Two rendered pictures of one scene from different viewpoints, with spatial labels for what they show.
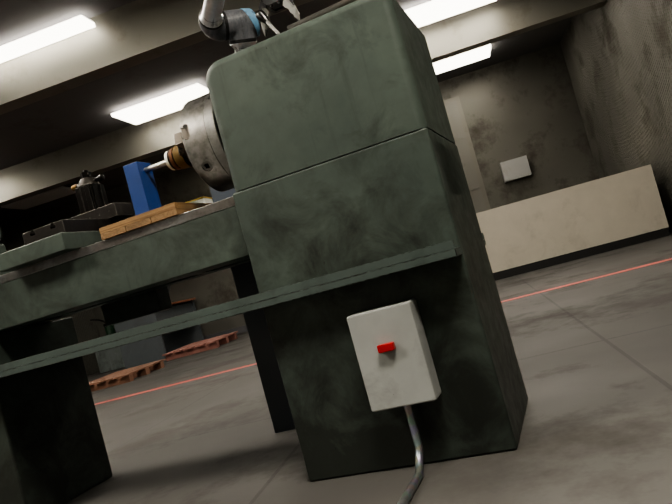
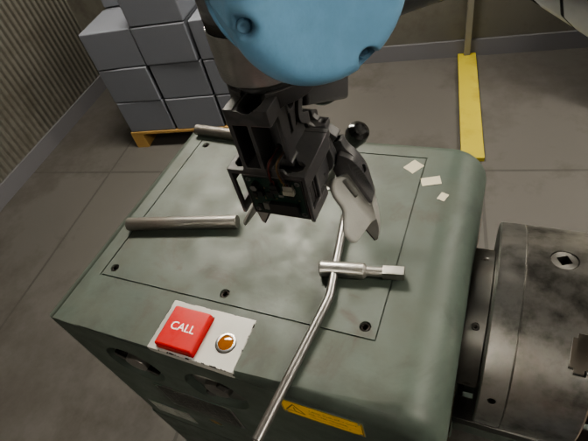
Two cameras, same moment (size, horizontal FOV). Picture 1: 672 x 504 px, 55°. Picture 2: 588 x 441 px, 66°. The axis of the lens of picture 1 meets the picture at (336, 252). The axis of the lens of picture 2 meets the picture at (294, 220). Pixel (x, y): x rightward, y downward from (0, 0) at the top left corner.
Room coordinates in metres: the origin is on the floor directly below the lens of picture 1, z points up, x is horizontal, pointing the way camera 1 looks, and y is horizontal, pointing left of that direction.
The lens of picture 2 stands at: (2.48, 0.03, 1.77)
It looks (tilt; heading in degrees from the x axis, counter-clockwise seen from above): 46 degrees down; 193
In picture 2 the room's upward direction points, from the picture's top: 16 degrees counter-clockwise
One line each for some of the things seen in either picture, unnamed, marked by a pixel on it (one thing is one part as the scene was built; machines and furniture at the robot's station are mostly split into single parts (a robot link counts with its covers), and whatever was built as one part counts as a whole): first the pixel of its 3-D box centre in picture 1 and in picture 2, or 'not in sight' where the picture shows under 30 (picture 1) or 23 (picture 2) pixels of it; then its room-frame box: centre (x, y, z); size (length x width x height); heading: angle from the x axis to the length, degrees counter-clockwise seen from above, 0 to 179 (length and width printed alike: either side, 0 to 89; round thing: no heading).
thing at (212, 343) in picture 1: (202, 345); not in sight; (10.03, 2.37, 0.06); 1.29 x 0.86 x 0.11; 171
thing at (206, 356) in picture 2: not in sight; (207, 343); (2.18, -0.21, 1.23); 0.13 x 0.08 x 0.06; 70
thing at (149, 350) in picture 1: (161, 331); not in sight; (11.22, 3.28, 0.43); 1.60 x 0.82 x 0.86; 169
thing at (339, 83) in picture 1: (335, 107); (297, 295); (2.00, -0.12, 1.06); 0.59 x 0.48 x 0.39; 70
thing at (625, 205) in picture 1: (552, 227); not in sight; (8.37, -2.78, 0.42); 2.21 x 1.79 x 0.83; 79
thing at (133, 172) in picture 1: (144, 195); not in sight; (2.23, 0.59, 1.00); 0.08 x 0.06 x 0.23; 160
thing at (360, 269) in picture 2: not in sight; (360, 270); (2.11, 0.01, 1.27); 0.12 x 0.02 x 0.02; 78
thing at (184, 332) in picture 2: not in sight; (185, 331); (2.17, -0.23, 1.26); 0.06 x 0.06 x 0.02; 70
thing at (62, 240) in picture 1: (85, 248); not in sight; (2.38, 0.89, 0.89); 0.53 x 0.30 x 0.06; 160
